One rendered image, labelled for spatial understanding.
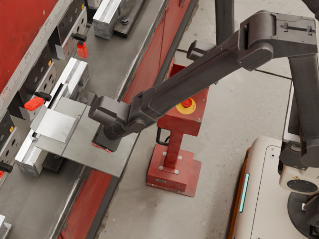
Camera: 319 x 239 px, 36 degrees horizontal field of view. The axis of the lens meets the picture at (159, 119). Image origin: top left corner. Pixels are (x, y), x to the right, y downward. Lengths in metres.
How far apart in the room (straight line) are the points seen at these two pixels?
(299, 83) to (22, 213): 0.89
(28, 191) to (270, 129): 1.53
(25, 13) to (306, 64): 0.58
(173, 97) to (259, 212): 1.17
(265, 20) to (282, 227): 1.36
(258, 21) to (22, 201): 0.90
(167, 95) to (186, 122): 0.66
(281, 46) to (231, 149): 1.67
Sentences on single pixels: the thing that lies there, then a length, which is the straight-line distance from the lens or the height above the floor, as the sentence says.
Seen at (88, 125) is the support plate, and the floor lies 1.00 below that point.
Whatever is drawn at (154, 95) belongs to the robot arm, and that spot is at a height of 1.33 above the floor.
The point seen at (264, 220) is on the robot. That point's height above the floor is 0.28.
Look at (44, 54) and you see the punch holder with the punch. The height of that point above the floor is 1.31.
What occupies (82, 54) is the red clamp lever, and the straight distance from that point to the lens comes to 1.38.
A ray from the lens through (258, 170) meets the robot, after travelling 2.26.
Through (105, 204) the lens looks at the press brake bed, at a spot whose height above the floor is 0.05.
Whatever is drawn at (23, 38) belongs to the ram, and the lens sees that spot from 1.09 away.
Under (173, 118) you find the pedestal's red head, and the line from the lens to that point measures 1.75.
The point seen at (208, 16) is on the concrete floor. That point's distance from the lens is 3.03.
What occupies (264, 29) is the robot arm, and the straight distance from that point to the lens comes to 0.96.
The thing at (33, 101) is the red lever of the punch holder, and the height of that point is 1.30.
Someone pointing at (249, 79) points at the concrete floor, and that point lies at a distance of 2.82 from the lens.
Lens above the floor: 2.30
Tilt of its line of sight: 62 degrees down
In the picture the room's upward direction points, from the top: 8 degrees clockwise
